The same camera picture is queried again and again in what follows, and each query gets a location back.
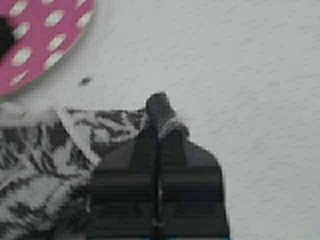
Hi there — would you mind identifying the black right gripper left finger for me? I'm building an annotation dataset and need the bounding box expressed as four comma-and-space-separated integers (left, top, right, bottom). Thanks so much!
86, 124, 161, 238

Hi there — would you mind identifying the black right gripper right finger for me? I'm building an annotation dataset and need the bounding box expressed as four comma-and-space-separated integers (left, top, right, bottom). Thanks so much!
154, 124, 231, 238

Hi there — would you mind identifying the black white floral cloth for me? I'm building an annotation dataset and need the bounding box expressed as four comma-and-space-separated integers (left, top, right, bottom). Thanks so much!
0, 91, 190, 240

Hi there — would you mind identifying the small dark crumb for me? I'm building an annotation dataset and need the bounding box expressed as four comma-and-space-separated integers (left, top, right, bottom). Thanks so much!
79, 77, 93, 86

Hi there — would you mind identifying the pink polka dot plate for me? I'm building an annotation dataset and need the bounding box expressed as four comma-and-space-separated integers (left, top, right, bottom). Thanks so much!
0, 0, 96, 97

